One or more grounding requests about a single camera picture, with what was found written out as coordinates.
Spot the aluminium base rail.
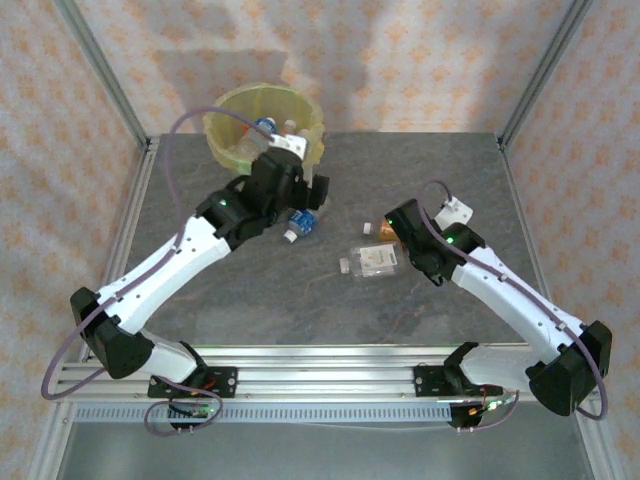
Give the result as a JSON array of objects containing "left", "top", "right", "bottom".
[{"left": 53, "top": 343, "right": 600, "bottom": 403}]

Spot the clear bottle white label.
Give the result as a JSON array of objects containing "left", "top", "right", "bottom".
[{"left": 338, "top": 241, "right": 410, "bottom": 278}]

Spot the aluminium frame post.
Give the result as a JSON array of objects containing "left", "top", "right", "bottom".
[
  {"left": 53, "top": 0, "right": 154, "bottom": 151},
  {"left": 499, "top": 0, "right": 596, "bottom": 149}
]

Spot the aluminium side frame rail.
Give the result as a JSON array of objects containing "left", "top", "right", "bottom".
[
  {"left": 498, "top": 137, "right": 622, "bottom": 480},
  {"left": 27, "top": 137, "right": 161, "bottom": 480}
]

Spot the grey metal lower shelf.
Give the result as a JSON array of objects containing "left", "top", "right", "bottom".
[{"left": 54, "top": 422, "right": 596, "bottom": 480}]

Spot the grey slotted cable duct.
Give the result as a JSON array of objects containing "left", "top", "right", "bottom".
[{"left": 74, "top": 402, "right": 454, "bottom": 425}]

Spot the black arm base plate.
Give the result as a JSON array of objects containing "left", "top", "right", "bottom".
[
  {"left": 412, "top": 364, "right": 504, "bottom": 400},
  {"left": 147, "top": 366, "right": 239, "bottom": 400}
]

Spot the amber bottle white cap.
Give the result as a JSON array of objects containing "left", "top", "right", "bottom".
[{"left": 362, "top": 218, "right": 402, "bottom": 245}]

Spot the small circuit board with wires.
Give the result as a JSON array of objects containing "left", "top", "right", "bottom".
[
  {"left": 167, "top": 374, "right": 231, "bottom": 419},
  {"left": 467, "top": 382, "right": 517, "bottom": 417}
]

